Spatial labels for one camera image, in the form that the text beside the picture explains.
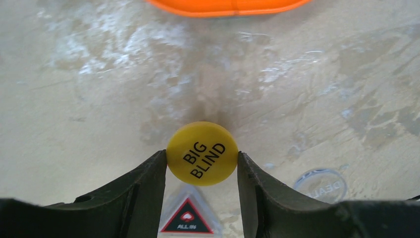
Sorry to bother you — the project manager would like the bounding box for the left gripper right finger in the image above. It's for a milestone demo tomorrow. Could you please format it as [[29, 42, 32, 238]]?
[[237, 152, 420, 238]]

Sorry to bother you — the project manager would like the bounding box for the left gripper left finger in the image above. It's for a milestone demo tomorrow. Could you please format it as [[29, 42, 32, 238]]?
[[0, 150, 167, 238]]

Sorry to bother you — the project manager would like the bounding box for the triangular dealer button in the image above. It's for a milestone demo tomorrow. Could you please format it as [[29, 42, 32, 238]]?
[[158, 184, 223, 238]]

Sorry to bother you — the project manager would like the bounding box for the clear round button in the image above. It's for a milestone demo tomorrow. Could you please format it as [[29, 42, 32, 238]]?
[[293, 168, 347, 204]]

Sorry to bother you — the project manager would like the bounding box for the yellow big blind button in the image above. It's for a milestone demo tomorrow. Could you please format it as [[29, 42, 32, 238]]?
[[166, 121, 239, 186]]

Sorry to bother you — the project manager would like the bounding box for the orange C-shaped track piece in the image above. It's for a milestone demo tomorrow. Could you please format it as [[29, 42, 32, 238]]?
[[149, 0, 310, 18]]

